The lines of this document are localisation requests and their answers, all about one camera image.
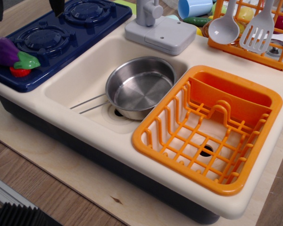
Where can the orange utensil rack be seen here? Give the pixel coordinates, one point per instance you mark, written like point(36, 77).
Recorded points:
point(235, 48)

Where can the purple toy eggplant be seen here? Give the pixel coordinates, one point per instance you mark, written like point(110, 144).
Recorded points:
point(11, 56)

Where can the orange dish basket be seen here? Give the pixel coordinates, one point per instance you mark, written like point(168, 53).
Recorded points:
point(210, 128)

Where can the wooden base board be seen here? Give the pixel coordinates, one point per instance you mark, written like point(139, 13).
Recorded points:
point(78, 192)

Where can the grey toy slotted spatula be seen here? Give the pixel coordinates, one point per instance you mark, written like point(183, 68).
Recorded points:
point(258, 33)

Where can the grey toy ladle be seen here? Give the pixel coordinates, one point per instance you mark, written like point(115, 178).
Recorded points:
point(224, 30)

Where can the steel pot lid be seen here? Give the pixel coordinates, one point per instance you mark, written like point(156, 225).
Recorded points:
point(274, 52)

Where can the red stove knob front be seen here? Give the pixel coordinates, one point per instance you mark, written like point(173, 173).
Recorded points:
point(18, 73)

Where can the green toy cucumber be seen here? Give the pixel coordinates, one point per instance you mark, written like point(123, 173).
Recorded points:
point(197, 21)

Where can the light blue plastic cup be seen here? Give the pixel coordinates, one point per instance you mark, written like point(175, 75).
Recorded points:
point(194, 8)

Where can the navy blue toy stove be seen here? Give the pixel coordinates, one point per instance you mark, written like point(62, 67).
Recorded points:
point(57, 41)

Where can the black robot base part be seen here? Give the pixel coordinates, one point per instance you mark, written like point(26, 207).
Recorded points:
point(17, 215)

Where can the yellow toy fruit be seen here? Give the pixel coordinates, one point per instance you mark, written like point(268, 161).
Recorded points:
point(246, 13)

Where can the grey toy faucet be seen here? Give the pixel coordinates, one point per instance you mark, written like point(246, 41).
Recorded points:
point(150, 28)

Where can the steel pan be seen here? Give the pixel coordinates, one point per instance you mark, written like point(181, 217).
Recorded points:
point(137, 86)

